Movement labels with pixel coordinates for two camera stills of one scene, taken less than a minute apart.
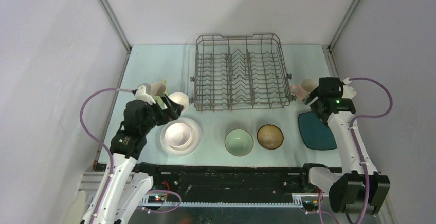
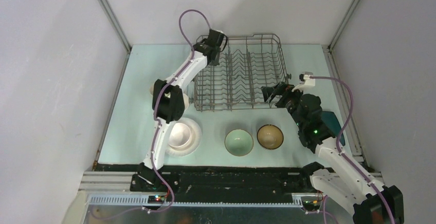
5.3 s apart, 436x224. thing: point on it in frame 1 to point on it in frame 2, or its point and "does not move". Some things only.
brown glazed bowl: (270, 136) does not move
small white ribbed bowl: (181, 98) does not move
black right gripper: (313, 94) to (280, 89)
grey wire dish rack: (239, 73) does not move
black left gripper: (172, 111) to (215, 61)
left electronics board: (156, 199) does not move
